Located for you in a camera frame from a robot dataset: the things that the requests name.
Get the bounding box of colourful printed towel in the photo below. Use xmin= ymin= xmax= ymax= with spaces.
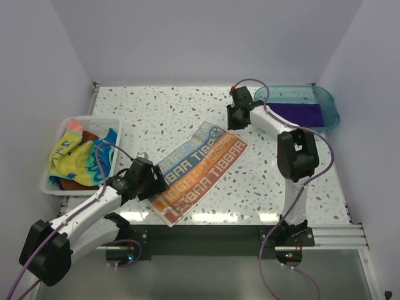
xmin=149 ymin=121 xmax=248 ymax=227

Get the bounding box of purple towel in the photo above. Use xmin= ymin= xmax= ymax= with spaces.
xmin=267 ymin=103 xmax=325 ymax=128

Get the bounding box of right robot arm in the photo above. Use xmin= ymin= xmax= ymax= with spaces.
xmin=227 ymin=86 xmax=319 ymax=246

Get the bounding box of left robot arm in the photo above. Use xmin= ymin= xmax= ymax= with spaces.
xmin=19 ymin=157 xmax=168 ymax=286

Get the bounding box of blue towel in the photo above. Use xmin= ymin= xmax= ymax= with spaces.
xmin=86 ymin=128 xmax=117 ymax=186

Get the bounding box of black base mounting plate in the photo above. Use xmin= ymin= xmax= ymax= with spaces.
xmin=93 ymin=224 xmax=313 ymax=262

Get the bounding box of brown towel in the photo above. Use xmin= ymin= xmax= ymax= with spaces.
xmin=79 ymin=131 xmax=99 ymax=145

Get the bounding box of white plastic laundry basket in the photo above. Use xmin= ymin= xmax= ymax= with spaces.
xmin=41 ymin=116 xmax=121 ymax=196

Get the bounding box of teal translucent plastic bin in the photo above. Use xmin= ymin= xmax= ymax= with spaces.
xmin=252 ymin=85 xmax=340 ymax=133

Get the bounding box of yellow green patterned towel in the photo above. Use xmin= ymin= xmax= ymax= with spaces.
xmin=49 ymin=129 xmax=93 ymax=186

